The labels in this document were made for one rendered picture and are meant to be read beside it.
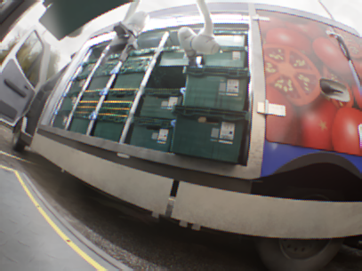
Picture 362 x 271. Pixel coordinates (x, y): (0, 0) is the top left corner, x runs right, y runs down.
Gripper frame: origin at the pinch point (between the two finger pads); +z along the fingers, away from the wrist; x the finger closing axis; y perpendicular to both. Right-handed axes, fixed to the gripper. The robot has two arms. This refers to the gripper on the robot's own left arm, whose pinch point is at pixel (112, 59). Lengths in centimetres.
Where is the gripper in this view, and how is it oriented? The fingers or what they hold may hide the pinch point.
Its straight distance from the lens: 75.9
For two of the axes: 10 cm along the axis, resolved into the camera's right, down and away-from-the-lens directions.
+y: 3.1, 3.5, 8.8
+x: -9.2, -1.2, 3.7
